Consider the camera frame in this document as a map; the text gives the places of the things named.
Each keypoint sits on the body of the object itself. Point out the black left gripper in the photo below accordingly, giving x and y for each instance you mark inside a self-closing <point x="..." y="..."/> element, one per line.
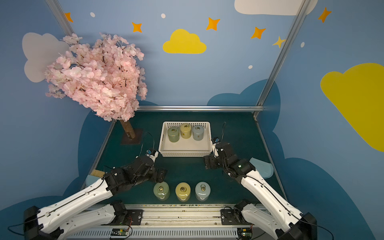
<point x="156" y="174"/>

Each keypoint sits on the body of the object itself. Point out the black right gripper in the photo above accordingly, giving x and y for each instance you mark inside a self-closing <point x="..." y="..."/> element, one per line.
<point x="213" y="160"/>

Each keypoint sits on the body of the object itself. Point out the green tea canister front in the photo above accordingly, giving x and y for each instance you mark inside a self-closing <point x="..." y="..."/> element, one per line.
<point x="161" y="191"/>

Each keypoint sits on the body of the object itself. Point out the green tea canister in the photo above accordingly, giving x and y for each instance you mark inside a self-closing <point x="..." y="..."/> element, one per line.
<point x="173" y="134"/>
<point x="161" y="191"/>

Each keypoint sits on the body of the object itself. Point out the yellow tea canister front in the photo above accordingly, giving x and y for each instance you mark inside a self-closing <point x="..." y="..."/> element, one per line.
<point x="183" y="191"/>

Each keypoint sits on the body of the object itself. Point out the yellow tea canister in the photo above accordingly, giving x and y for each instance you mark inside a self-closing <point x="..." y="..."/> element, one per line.
<point x="183" y="191"/>
<point x="185" y="131"/>

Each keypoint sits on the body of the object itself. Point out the blue tea canister front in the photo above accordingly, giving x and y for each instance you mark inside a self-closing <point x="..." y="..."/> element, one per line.
<point x="202" y="191"/>

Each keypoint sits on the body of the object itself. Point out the blue tea canister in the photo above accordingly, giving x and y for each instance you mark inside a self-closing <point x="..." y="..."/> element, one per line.
<point x="202" y="191"/>
<point x="198" y="132"/>

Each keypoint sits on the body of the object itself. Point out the blue tea canister back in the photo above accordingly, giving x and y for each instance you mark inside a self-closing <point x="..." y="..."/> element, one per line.
<point x="198" y="132"/>

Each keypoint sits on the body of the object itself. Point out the green tea canister back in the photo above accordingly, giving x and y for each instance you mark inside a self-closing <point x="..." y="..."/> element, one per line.
<point x="173" y="134"/>

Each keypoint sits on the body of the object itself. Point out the yellow tea canister back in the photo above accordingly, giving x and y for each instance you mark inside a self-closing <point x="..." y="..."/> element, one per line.
<point x="185" y="131"/>

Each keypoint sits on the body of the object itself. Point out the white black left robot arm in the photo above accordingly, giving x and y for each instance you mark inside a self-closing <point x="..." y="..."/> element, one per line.
<point x="69" y="216"/>

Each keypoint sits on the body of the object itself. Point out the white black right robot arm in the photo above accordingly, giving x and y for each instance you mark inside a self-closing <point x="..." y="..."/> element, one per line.
<point x="282" y="221"/>

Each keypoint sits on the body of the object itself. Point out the white perforated plastic basket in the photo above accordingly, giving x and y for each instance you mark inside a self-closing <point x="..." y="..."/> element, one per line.
<point x="185" y="147"/>

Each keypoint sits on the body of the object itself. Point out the dark square tree base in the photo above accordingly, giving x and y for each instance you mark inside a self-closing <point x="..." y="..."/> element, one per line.
<point x="127" y="140"/>

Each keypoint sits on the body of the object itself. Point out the brown tree trunk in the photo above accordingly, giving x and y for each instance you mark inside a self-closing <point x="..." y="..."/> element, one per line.
<point x="129" y="130"/>

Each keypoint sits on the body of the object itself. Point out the light blue dustpan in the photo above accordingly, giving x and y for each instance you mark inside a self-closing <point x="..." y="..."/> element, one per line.
<point x="265" y="169"/>

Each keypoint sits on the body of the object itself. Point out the light blue hand brush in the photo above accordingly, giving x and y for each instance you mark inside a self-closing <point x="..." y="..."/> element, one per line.
<point x="93" y="177"/>

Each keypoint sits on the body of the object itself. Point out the left green circuit board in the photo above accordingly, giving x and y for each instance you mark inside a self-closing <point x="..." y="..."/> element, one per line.
<point x="119" y="233"/>

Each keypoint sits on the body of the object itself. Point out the green circuit board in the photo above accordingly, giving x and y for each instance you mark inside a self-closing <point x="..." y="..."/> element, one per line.
<point x="119" y="233"/>
<point x="244" y="233"/>

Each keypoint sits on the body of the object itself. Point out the right green circuit board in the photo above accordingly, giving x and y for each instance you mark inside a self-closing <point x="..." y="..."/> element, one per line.
<point x="244" y="233"/>

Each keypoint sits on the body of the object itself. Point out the pink cherry blossom tree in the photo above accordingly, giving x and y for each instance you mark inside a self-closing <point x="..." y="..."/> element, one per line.
<point x="105" y="77"/>

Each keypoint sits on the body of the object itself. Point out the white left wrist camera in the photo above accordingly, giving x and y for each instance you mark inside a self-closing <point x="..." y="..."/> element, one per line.
<point x="152" y="154"/>

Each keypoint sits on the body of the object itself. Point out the aluminium base rail track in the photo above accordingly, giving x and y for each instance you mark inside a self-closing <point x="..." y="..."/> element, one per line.
<point x="183" y="216"/>

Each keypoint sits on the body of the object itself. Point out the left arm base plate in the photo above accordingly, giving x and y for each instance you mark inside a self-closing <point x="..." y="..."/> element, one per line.
<point x="132" y="217"/>

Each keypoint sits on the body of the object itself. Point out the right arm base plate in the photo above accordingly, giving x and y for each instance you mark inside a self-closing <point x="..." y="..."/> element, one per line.
<point x="232" y="217"/>

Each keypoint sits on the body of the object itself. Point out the aluminium frame rail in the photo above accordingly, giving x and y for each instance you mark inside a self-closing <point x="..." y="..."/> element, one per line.
<point x="200" y="109"/>

